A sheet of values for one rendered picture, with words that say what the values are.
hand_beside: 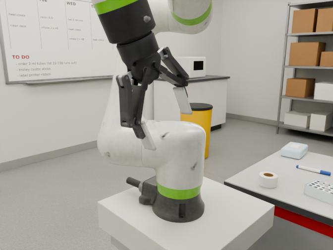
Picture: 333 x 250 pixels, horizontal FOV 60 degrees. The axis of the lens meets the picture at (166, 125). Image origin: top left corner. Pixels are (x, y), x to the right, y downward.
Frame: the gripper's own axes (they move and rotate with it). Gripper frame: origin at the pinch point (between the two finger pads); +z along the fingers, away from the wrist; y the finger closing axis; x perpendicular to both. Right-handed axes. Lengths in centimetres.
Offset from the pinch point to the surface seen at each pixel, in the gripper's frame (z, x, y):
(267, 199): 54, 1, -31
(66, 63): 34, -289, -135
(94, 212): 121, -154, -25
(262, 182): 53, -4, -38
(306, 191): 56, 11, -41
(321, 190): 54, 17, -41
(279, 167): 64, -6, -59
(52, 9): -26, -286, -148
